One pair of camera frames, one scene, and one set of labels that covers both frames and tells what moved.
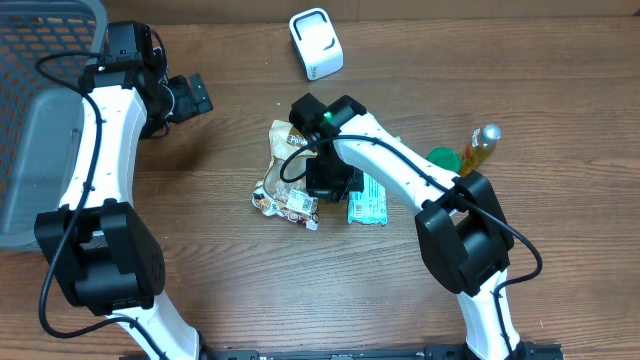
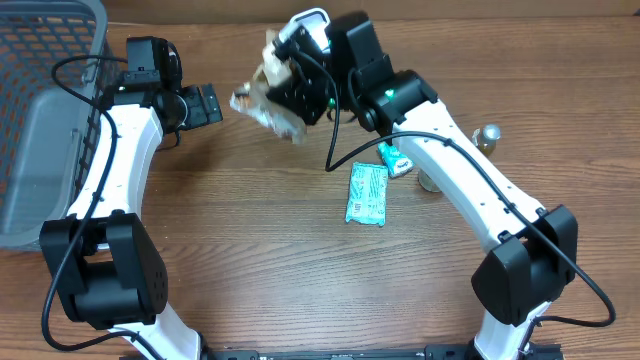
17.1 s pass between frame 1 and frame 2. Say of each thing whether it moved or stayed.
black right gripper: moved
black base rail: stayed
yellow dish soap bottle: stayed
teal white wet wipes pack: stayed
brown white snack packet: moved
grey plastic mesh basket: stayed
